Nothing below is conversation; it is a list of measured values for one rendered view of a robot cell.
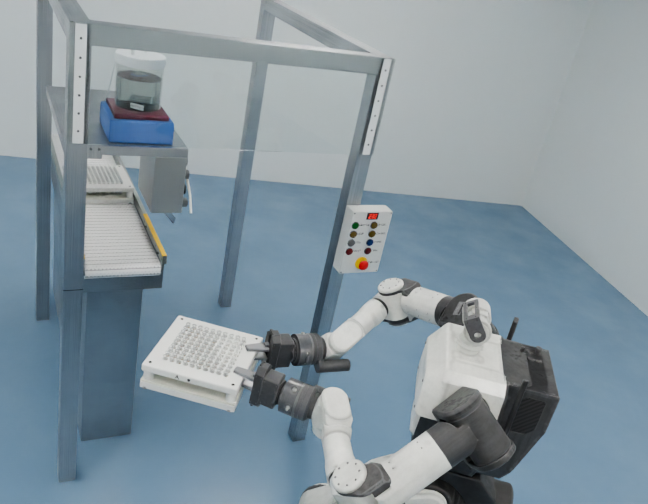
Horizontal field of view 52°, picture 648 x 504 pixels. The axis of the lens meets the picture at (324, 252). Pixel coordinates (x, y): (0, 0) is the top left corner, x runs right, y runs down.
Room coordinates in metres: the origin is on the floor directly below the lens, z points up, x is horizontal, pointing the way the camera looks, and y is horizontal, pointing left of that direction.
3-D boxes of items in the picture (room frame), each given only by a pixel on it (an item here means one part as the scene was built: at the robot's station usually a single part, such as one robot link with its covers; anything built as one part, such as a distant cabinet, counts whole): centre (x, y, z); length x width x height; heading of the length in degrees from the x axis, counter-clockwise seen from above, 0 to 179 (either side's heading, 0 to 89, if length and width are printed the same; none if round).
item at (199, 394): (1.42, 0.24, 0.97); 0.24 x 0.24 x 0.02; 85
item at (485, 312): (1.37, -0.38, 1.30); 0.10 x 0.07 x 0.09; 175
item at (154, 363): (1.42, 0.24, 1.02); 0.25 x 0.24 x 0.02; 175
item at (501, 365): (1.36, -0.44, 1.10); 0.34 x 0.30 x 0.36; 175
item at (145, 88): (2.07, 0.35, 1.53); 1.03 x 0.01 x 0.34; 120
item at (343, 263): (2.31, -0.13, 1.03); 0.17 x 0.06 x 0.26; 120
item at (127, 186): (2.53, 0.98, 0.95); 0.25 x 0.24 x 0.02; 122
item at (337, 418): (1.27, -0.11, 1.02); 0.13 x 0.07 x 0.09; 13
